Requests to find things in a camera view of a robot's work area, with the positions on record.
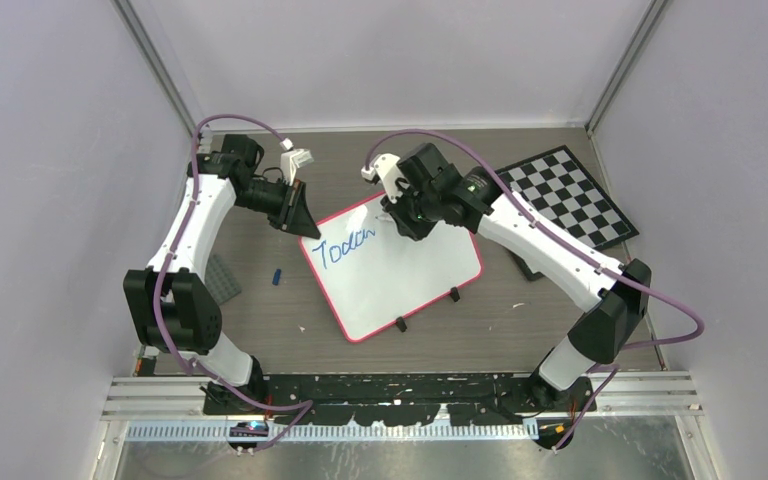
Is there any grey studded building plate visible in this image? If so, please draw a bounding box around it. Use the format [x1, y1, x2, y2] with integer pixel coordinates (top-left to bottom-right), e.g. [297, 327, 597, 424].
[204, 254, 242, 305]

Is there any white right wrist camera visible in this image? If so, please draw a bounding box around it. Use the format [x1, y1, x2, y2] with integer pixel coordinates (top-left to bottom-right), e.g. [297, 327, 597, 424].
[361, 153, 404, 204]

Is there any black white checkerboard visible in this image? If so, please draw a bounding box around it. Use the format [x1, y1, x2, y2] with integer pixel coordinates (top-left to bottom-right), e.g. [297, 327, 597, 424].
[497, 146, 639, 251]

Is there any black whiteboard stand clip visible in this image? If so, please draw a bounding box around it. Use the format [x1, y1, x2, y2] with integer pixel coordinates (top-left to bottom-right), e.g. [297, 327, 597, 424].
[395, 317, 408, 333]

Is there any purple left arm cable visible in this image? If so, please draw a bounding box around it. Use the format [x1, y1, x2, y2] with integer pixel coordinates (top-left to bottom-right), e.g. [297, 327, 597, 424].
[152, 113, 316, 455]

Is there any white slotted cable rail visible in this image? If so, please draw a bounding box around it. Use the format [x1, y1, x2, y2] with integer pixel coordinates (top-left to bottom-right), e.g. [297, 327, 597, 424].
[125, 419, 539, 443]

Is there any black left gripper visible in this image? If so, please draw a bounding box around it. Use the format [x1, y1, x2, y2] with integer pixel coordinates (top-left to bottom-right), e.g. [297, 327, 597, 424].
[236, 176, 322, 239]

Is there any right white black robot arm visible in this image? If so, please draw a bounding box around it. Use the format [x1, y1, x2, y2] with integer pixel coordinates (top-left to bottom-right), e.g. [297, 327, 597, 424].
[361, 143, 651, 411]

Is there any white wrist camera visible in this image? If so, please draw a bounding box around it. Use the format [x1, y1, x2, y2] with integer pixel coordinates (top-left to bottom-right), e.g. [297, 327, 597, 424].
[361, 153, 404, 204]
[279, 149, 314, 185]

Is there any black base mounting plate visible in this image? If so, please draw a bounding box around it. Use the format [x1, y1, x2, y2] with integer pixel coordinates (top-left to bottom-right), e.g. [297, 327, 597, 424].
[201, 373, 595, 427]

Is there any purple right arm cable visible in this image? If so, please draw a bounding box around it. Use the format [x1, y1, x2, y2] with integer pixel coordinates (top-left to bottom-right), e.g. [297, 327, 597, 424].
[364, 129, 706, 454]

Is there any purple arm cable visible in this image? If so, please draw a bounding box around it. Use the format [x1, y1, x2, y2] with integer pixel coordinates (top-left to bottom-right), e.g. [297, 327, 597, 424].
[364, 129, 706, 454]
[152, 113, 316, 455]

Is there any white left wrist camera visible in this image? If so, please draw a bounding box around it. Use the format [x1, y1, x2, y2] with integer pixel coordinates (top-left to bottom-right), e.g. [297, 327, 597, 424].
[279, 149, 314, 185]

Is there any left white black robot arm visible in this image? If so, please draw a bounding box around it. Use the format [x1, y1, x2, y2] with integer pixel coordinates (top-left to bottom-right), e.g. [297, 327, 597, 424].
[123, 134, 321, 414]

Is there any pink framed whiteboard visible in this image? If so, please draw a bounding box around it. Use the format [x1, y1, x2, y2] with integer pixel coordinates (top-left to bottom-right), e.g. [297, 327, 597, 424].
[299, 193, 484, 343]

